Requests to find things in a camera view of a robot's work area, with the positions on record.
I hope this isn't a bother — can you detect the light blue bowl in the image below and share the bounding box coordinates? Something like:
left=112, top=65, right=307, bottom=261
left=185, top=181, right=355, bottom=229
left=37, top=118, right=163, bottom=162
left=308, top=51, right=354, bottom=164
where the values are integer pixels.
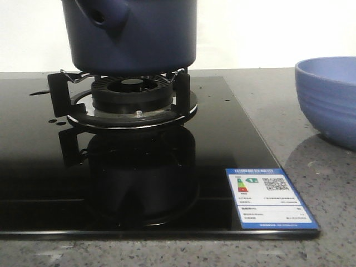
left=295, top=56, right=355, bottom=151

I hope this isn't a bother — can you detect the dark blue pot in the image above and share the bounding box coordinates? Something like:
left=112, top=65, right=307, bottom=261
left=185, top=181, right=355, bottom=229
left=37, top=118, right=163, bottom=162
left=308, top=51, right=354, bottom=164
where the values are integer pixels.
left=62, top=1, right=197, bottom=76

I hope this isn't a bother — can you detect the right gas burner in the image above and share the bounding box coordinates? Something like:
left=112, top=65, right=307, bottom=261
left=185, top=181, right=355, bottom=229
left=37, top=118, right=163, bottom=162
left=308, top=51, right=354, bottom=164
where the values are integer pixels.
left=47, top=68, right=197, bottom=130

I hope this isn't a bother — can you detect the blue energy label sticker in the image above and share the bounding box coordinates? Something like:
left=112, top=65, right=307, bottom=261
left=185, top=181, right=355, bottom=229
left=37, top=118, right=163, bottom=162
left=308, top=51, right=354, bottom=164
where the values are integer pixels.
left=225, top=169, right=319, bottom=230

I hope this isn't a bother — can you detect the black glass gas stove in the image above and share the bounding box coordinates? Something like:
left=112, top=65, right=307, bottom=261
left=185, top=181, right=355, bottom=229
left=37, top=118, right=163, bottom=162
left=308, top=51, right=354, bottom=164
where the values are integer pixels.
left=1, top=77, right=320, bottom=240

